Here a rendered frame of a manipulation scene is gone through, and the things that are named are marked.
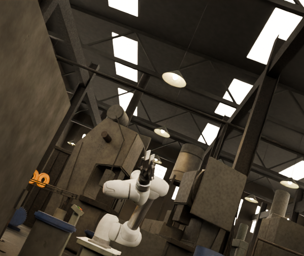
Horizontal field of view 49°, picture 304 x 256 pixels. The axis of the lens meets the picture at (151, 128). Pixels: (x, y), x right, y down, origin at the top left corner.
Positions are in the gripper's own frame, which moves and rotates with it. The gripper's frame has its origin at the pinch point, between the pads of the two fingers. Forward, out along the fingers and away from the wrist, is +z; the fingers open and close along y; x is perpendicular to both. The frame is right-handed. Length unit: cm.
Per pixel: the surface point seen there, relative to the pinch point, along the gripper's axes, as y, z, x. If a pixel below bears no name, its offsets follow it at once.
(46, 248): 23, -79, -54
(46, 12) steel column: 631, -198, 238
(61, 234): 25, -77, -42
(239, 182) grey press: 73, -305, 344
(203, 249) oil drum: 24, -330, 201
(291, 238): -46, -366, 384
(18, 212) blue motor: 219, -305, -9
